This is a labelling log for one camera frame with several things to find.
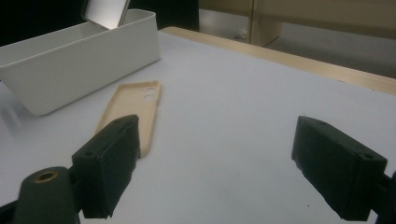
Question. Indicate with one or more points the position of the light wooden shelf unit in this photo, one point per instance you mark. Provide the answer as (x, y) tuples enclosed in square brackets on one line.
[(311, 15)]

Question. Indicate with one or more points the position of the white oblong storage box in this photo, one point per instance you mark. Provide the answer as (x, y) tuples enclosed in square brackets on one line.
[(77, 68)]

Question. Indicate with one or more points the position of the beige phone case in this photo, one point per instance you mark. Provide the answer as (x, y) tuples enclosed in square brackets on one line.
[(130, 102)]

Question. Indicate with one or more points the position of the crumpled white paper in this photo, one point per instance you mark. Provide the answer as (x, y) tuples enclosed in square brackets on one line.
[(241, 33)]

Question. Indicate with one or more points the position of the light wooden table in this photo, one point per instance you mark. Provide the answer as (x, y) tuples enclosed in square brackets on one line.
[(280, 57)]

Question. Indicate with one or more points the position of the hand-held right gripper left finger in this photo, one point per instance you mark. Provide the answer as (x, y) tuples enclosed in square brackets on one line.
[(106, 168)]

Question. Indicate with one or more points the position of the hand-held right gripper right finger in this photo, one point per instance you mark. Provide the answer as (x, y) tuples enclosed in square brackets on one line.
[(339, 174)]

